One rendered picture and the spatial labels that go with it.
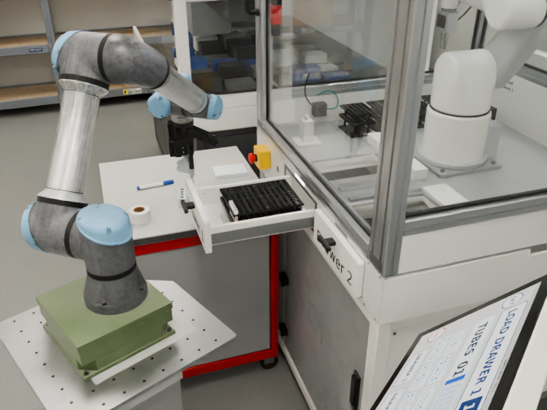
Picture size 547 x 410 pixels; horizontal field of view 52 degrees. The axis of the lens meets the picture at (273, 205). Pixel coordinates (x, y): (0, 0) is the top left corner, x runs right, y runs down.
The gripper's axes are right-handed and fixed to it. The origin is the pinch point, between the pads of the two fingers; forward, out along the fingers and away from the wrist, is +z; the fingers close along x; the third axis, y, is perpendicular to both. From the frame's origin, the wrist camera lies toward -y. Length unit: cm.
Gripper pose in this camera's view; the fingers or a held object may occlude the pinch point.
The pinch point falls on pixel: (193, 174)
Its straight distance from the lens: 198.2
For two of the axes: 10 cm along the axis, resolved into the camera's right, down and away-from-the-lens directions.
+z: 0.0, 8.7, 4.9
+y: -9.9, 0.6, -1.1
